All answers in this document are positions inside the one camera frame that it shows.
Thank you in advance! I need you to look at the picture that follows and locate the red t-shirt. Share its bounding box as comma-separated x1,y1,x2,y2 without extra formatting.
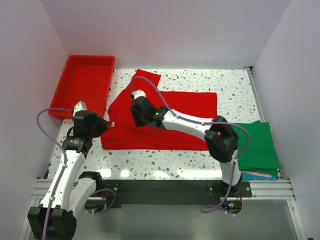
100,68,218,151

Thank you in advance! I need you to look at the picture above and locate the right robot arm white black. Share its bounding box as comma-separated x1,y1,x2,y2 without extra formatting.
130,95,242,197

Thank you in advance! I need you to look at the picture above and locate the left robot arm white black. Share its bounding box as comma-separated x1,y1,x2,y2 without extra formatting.
27,110,109,240

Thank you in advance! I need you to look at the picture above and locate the red plastic bin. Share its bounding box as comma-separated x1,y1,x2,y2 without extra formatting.
48,55,116,120

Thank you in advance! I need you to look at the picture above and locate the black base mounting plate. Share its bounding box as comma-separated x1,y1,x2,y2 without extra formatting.
84,178,253,210

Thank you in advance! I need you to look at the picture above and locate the folded teal t-shirt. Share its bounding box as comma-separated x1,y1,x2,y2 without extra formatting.
242,173,278,181

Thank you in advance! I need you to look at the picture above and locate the folded green t-shirt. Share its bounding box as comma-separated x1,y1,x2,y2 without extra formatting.
233,120,281,176

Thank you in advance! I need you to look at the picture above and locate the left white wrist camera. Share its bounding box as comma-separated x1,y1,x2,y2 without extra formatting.
73,101,88,114

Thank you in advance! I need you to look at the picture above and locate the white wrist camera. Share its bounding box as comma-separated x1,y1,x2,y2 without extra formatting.
130,90,147,100
73,101,88,114

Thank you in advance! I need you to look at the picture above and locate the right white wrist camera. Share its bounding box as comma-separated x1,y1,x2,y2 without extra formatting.
130,90,147,100

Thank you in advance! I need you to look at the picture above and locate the aluminium frame rail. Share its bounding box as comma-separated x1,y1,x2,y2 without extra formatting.
18,162,306,240

